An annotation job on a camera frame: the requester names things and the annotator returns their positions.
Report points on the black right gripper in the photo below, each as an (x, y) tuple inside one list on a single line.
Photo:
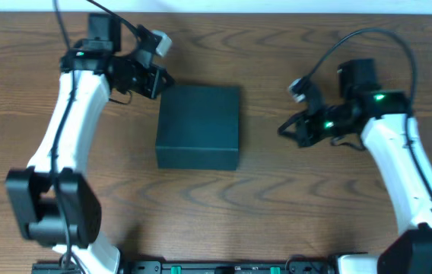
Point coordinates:
[(303, 136)]

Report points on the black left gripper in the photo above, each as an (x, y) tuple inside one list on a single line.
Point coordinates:
[(156, 86)]

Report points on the dark green gift box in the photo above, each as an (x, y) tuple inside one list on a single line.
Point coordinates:
[(198, 128)]

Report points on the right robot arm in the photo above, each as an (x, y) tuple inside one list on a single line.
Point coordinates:
[(387, 128)]

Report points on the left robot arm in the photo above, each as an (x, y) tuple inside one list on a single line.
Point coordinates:
[(51, 200)]

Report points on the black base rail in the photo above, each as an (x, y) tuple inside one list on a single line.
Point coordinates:
[(293, 267)]

